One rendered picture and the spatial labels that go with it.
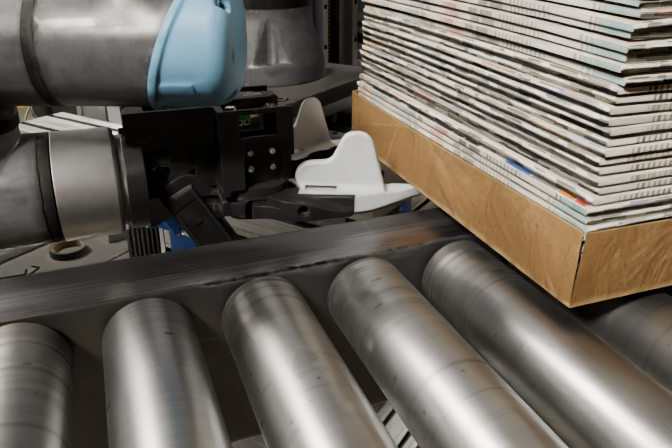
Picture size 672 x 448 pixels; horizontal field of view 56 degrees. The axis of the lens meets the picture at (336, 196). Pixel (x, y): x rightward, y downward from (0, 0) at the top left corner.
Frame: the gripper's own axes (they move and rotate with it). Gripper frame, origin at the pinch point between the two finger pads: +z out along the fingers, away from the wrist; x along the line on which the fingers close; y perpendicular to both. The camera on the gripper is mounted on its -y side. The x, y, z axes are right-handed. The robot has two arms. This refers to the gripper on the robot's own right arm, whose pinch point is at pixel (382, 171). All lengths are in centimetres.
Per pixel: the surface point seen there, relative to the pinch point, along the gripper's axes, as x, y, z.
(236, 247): -8.7, -0.2, -14.1
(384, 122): -1.3, 4.6, -0.6
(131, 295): -12.3, -0.2, -20.7
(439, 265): -13.9, -1.1, -2.5
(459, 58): -9.8, 10.9, 0.3
